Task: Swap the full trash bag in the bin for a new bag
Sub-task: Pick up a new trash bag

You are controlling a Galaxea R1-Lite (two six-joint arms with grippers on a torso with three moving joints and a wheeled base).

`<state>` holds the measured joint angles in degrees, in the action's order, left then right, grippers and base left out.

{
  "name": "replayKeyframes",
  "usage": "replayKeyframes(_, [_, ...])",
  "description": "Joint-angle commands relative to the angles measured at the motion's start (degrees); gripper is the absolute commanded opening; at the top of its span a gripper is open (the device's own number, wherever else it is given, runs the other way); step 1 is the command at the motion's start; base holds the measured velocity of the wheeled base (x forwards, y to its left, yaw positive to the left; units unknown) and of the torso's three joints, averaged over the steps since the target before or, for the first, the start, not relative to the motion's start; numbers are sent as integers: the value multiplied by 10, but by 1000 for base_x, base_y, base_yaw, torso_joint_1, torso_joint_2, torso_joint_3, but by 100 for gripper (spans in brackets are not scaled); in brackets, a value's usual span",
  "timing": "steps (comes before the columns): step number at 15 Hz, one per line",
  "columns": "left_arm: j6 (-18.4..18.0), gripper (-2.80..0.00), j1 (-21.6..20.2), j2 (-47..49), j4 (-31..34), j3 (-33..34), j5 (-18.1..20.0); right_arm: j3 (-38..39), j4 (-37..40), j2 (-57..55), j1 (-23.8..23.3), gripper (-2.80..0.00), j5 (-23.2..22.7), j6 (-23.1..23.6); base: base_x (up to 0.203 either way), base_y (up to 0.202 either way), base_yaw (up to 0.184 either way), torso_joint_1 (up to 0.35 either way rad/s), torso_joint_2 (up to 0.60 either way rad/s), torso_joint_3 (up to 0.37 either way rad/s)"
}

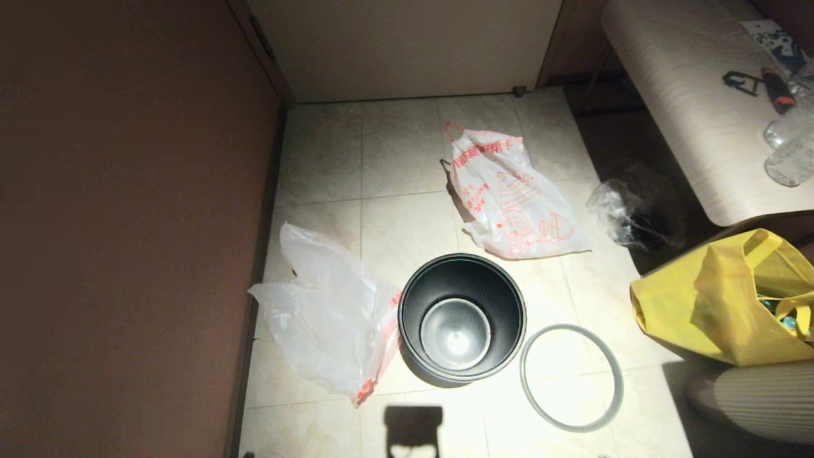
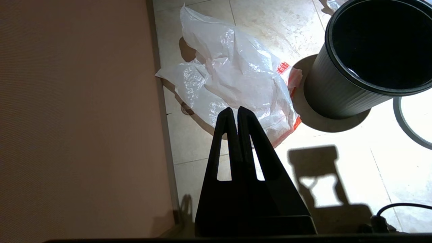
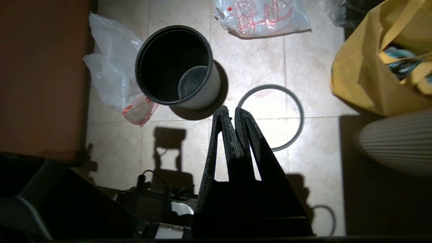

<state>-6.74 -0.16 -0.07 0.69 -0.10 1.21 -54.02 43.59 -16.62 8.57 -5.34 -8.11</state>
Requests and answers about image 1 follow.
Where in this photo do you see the clear plastic bottle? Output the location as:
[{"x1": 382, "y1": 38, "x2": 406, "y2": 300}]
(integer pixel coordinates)
[
  {"x1": 763, "y1": 95, "x2": 814, "y2": 150},
  {"x1": 763, "y1": 130, "x2": 814, "y2": 188}
]

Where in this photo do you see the yellow fabric tote bag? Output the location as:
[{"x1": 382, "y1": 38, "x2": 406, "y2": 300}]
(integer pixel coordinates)
[{"x1": 630, "y1": 228, "x2": 814, "y2": 368}]

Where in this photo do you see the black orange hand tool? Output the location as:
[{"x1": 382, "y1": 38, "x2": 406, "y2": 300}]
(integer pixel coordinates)
[{"x1": 761, "y1": 67, "x2": 796, "y2": 116}]

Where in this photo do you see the beige wood-grain table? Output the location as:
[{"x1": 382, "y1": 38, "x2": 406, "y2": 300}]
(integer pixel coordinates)
[{"x1": 601, "y1": 0, "x2": 814, "y2": 228}]

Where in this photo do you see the grey bin rim ring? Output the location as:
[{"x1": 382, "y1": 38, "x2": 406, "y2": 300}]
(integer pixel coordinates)
[{"x1": 520, "y1": 324, "x2": 624, "y2": 433}]

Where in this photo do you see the crumpled clear plastic bag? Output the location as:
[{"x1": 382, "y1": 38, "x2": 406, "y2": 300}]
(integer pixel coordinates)
[{"x1": 586, "y1": 179, "x2": 675, "y2": 252}]

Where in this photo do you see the black round trash bin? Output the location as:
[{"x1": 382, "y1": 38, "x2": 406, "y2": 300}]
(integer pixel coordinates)
[{"x1": 397, "y1": 253, "x2": 528, "y2": 387}]

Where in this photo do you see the white red-printed trash bag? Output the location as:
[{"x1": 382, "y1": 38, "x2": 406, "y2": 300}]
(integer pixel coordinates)
[{"x1": 440, "y1": 121, "x2": 593, "y2": 260}]

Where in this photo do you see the black metal clip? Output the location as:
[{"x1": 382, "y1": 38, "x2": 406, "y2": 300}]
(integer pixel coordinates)
[{"x1": 721, "y1": 71, "x2": 764, "y2": 99}]

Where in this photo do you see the beige ribbed stool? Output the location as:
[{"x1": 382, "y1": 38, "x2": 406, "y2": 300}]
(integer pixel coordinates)
[{"x1": 686, "y1": 359, "x2": 814, "y2": 446}]

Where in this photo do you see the white door panel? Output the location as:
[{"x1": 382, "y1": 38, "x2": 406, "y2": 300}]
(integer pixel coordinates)
[{"x1": 245, "y1": 0, "x2": 565, "y2": 104}]

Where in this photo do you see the blue white printed paper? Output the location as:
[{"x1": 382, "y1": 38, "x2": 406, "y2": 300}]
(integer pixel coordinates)
[{"x1": 740, "y1": 19, "x2": 811, "y2": 78}]

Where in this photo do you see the white plastic bag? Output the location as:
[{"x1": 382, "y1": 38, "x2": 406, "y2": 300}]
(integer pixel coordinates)
[{"x1": 248, "y1": 223, "x2": 403, "y2": 409}]

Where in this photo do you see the teal packaged item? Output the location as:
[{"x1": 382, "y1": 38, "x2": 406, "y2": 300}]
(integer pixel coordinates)
[{"x1": 755, "y1": 294, "x2": 799, "y2": 335}]

